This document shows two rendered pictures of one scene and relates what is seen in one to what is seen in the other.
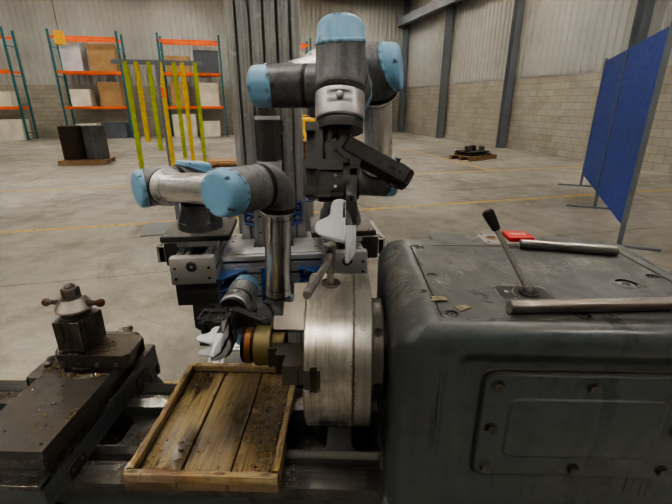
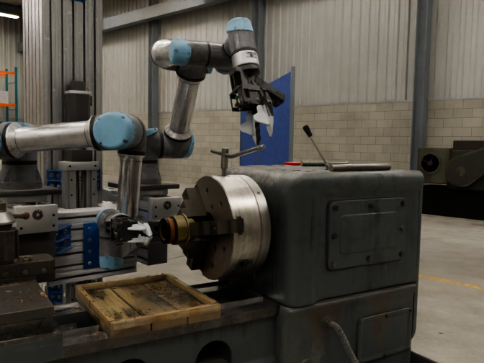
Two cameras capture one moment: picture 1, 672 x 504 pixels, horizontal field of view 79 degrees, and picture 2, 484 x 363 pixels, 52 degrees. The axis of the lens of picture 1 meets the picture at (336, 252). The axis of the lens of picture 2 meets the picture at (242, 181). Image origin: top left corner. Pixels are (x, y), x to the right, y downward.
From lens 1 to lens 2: 0.97 m
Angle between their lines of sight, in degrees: 36
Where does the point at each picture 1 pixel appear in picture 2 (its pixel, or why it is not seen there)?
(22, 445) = (30, 307)
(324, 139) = (244, 76)
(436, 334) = (309, 177)
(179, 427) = (114, 310)
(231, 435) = (160, 305)
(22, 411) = not seen: outside the picture
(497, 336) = (333, 177)
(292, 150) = not seen: hidden behind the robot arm
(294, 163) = not seen: hidden behind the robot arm
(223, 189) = (119, 125)
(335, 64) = (247, 40)
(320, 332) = (237, 196)
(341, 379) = (255, 222)
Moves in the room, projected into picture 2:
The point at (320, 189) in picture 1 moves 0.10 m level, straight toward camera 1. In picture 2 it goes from (251, 99) to (274, 97)
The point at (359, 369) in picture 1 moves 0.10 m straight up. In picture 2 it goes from (263, 215) to (263, 180)
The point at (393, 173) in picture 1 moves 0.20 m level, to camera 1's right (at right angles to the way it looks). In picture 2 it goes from (278, 95) to (329, 100)
